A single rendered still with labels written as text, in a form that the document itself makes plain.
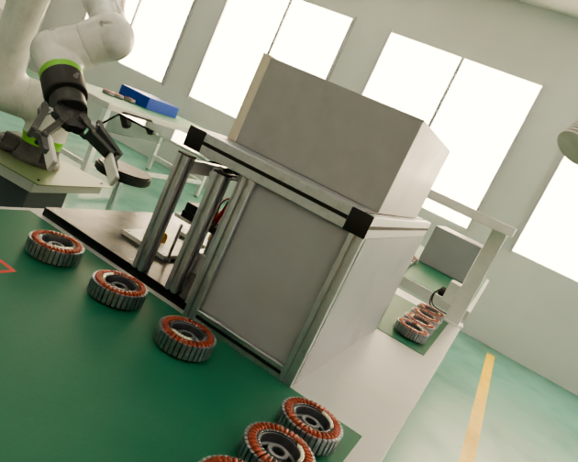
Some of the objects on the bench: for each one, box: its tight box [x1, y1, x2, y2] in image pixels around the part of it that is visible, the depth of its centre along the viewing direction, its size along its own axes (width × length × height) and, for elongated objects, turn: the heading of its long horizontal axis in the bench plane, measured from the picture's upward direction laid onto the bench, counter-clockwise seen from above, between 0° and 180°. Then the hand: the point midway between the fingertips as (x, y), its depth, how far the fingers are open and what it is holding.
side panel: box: [183, 176, 367, 388], centre depth 105 cm, size 28×3×32 cm, turn 0°
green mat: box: [0, 208, 362, 462], centre depth 85 cm, size 94×61×1 cm, turn 0°
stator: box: [25, 229, 84, 267], centre depth 110 cm, size 11×11×4 cm
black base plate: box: [42, 207, 203, 310], centre depth 151 cm, size 47×64×2 cm
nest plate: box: [121, 229, 183, 260], centre depth 140 cm, size 15×15×1 cm
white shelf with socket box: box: [427, 190, 517, 329], centre depth 210 cm, size 35×37×46 cm
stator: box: [153, 315, 217, 362], centre depth 97 cm, size 11×11×4 cm
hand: (83, 170), depth 107 cm, fingers open, 13 cm apart
